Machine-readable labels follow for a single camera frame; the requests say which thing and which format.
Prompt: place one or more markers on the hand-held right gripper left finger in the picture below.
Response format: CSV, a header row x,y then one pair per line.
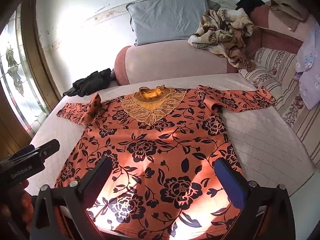
x,y
101,172

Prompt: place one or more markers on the beige garment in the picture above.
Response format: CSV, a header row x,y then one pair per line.
x,y
287,8

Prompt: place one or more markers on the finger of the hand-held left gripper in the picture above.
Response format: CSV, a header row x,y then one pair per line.
x,y
50,145

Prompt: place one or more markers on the white quilted bed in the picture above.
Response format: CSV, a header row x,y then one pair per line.
x,y
262,142

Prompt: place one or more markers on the black garment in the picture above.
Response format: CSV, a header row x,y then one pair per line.
x,y
250,3

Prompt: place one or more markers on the black cloth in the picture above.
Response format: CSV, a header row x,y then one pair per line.
x,y
92,81

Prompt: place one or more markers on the pink upholstered bolster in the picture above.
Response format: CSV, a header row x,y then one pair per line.
x,y
280,30
175,62

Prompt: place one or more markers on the brown cream patterned blanket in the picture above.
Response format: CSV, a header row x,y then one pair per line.
x,y
225,35

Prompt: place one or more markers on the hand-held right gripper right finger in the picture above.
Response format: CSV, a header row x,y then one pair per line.
x,y
226,177

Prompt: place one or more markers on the wooden door with glass pane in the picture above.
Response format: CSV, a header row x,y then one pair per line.
x,y
22,80

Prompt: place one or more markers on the lilac printed garment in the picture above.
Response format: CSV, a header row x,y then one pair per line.
x,y
308,62

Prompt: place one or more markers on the grey pillow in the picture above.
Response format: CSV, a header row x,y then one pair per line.
x,y
162,20

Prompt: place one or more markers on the orange black floral blouse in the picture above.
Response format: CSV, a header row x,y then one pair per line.
x,y
155,155

